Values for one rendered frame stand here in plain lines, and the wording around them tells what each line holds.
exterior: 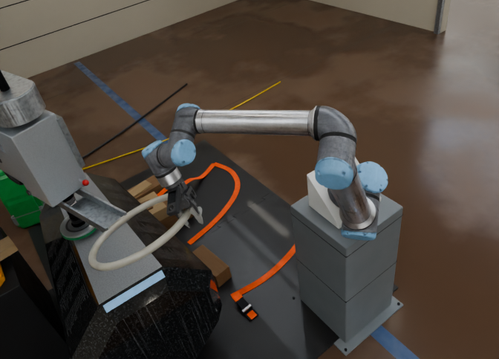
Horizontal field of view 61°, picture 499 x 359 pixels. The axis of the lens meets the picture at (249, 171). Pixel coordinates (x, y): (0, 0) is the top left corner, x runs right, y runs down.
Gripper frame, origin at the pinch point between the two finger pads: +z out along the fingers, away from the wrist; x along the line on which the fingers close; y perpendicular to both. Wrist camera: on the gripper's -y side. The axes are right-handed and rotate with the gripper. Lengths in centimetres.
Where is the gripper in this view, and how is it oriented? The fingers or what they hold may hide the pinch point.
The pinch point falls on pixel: (194, 224)
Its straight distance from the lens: 174.2
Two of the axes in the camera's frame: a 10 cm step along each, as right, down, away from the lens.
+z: 4.2, 8.3, 3.7
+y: 1.8, -4.8, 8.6
